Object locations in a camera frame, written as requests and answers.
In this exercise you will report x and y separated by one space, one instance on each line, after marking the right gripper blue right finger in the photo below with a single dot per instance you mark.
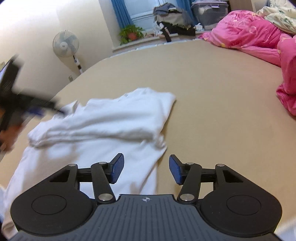
188 176

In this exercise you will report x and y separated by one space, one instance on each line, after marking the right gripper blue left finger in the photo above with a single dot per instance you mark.
103 175

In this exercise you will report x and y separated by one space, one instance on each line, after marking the white long sleeve shirt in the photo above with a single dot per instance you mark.
96 132

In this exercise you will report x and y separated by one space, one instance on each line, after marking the pile of dark clothes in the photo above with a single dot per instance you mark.
170 19

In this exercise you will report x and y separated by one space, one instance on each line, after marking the beige bed mat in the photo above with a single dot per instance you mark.
226 111

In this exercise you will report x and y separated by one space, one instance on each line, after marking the white standing fan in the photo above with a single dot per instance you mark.
66 44

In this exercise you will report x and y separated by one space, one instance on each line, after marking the potted green plant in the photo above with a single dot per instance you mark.
130 33

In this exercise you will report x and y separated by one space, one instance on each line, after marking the blue curtain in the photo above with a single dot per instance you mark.
121 13

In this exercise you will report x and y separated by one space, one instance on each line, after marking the pink floral quilt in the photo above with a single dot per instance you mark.
250 33

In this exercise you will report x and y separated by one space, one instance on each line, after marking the grey plastic storage box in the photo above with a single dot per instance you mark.
209 13

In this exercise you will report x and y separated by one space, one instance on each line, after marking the white floral quilt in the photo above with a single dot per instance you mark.
282 17

